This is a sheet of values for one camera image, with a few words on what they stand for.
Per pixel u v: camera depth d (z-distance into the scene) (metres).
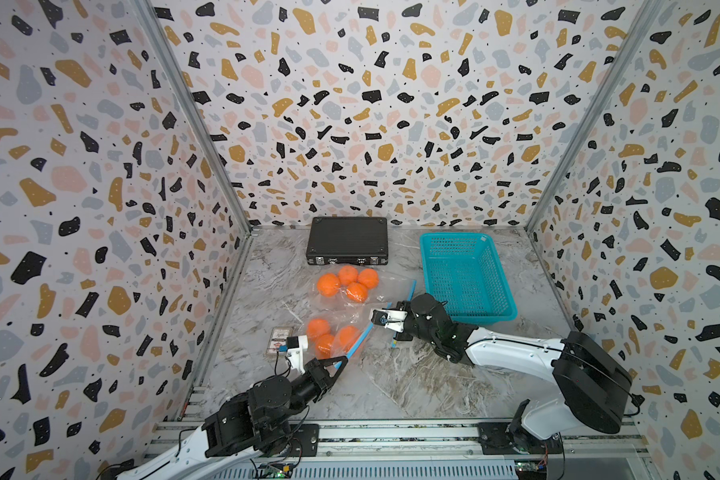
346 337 0.78
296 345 0.66
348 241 1.13
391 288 1.02
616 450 0.74
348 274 1.02
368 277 1.02
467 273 1.08
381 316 0.70
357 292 0.93
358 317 0.89
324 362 0.66
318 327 0.86
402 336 0.74
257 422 0.52
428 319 0.63
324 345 0.79
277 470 0.70
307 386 0.61
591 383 0.43
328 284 0.95
